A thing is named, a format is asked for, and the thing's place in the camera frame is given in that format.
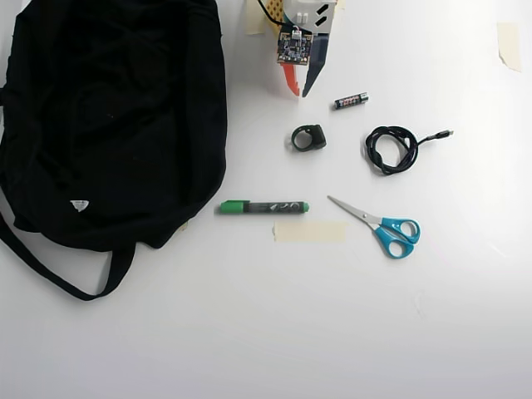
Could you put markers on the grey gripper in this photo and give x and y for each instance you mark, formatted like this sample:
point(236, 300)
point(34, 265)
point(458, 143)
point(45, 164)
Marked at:
point(317, 66)

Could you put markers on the green marker with black barrel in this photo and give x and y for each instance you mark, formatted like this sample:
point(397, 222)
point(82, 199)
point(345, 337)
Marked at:
point(266, 208)

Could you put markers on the multicolour printed robot arm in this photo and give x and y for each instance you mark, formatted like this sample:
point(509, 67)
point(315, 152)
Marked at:
point(307, 8)

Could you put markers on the black fabric bag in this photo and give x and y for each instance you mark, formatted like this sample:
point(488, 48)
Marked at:
point(104, 124)

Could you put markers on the black AAA battery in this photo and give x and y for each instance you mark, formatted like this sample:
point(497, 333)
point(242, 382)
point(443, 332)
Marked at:
point(350, 101)

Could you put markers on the small beige masking tape piece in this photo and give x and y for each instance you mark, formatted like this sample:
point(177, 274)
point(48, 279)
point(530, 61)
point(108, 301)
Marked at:
point(341, 3)

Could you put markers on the wide beige masking tape strip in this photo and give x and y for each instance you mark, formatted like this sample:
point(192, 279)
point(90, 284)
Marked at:
point(309, 232)

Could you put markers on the bare camera circuit board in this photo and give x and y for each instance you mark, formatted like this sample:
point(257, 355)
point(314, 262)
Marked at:
point(293, 47)

